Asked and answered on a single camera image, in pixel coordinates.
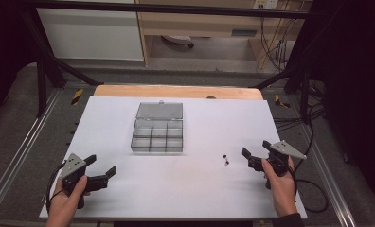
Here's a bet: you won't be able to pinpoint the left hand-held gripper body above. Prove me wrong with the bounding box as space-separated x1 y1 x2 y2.
60 153 110 210

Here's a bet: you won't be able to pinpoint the clear plastic compartment box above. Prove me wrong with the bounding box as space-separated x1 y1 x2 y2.
130 100 185 155

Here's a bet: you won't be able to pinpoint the hanging cables bundle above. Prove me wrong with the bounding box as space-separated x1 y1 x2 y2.
259 16 296 73

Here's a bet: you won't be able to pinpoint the wooden table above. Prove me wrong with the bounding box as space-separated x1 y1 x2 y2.
93 84 264 101

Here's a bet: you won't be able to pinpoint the black metal frame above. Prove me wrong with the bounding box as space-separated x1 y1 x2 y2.
19 0 314 118

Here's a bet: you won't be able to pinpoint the left hand-held gripper cable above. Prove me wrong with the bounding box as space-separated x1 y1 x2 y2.
45 163 67 213

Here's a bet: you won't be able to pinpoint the person's right hand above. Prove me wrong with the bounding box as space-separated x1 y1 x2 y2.
260 156 299 218

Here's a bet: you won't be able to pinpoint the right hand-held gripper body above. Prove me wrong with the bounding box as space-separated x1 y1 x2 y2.
247 140 308 190

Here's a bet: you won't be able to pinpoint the light wooden desk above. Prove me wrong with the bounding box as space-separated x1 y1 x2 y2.
134 0 313 70

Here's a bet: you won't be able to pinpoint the white chair base caster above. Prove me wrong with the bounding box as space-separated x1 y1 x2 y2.
161 34 196 49

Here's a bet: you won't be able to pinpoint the person's left hand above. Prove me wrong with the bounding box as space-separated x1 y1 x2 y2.
45 175 92 227

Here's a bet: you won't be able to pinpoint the hand-held gripper cable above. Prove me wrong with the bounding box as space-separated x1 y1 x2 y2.
289 121 330 214
45 163 67 213

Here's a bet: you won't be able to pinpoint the black curtain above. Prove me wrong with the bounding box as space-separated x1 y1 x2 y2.
310 0 375 217
0 0 40 122

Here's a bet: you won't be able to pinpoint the white wall socket strip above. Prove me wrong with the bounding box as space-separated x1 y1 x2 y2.
253 0 280 10

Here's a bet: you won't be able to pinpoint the aluminium floor rail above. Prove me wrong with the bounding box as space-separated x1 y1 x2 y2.
297 126 358 227
0 89 63 219

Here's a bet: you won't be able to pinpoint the black floor cables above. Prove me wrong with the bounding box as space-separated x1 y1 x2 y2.
271 79 327 134

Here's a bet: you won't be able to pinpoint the white cabinet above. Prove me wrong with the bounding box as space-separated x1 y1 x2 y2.
36 7 145 61

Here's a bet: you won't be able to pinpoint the right hand-held gripper cable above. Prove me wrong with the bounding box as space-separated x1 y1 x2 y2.
289 121 330 214

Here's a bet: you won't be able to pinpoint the white table cover sheet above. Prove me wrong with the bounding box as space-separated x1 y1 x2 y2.
39 96 309 220

